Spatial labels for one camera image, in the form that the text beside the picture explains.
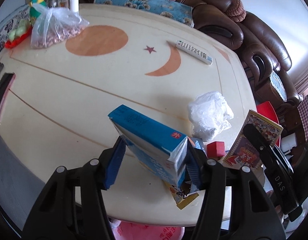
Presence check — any small red cube box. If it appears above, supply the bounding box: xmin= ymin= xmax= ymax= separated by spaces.
xmin=207 ymin=141 xmax=226 ymax=158

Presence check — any blue milk carton box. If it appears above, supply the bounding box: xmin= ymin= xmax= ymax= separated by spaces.
xmin=108 ymin=105 xmax=188 ymax=187

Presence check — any white plastic bag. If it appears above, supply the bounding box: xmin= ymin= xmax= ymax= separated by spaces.
xmin=188 ymin=91 xmax=234 ymax=141

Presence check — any pink trash bin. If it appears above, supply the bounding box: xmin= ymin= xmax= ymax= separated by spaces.
xmin=110 ymin=219 xmax=185 ymax=240

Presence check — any red and gold gift box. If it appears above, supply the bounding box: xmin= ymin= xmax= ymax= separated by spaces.
xmin=222 ymin=109 xmax=284 ymax=170

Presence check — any red plastic stool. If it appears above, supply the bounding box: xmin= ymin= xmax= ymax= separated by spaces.
xmin=253 ymin=101 xmax=283 ymax=147

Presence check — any cream dining table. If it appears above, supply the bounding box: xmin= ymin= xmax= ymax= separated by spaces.
xmin=0 ymin=4 xmax=256 ymax=226

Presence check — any brown leather armchair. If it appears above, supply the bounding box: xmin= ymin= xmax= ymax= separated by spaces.
xmin=237 ymin=11 xmax=305 ymax=111

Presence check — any white remote control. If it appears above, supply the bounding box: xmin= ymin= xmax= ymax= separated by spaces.
xmin=176 ymin=40 xmax=213 ymax=65

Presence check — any black phone pink case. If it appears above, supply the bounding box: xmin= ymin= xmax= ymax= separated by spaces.
xmin=0 ymin=73 xmax=15 ymax=114

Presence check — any brown leather sofa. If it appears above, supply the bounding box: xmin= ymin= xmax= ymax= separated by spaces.
xmin=71 ymin=0 xmax=245 ymax=51

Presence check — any clear bag of peanuts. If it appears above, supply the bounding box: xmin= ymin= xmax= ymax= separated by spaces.
xmin=31 ymin=4 xmax=90 ymax=49

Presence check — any red fruit tray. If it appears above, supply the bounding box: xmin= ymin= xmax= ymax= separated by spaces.
xmin=5 ymin=19 xmax=32 ymax=49

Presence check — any blue floral sofa blanket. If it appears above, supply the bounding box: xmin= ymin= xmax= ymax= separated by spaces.
xmin=94 ymin=0 xmax=194 ymax=28

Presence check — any pink cushion on armrest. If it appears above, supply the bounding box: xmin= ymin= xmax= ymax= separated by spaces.
xmin=225 ymin=0 xmax=247 ymax=23

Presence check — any white cup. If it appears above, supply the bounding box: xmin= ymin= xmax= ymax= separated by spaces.
xmin=70 ymin=0 xmax=79 ymax=12

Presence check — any green toy figure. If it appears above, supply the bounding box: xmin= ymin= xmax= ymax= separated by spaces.
xmin=28 ymin=0 xmax=48 ymax=27

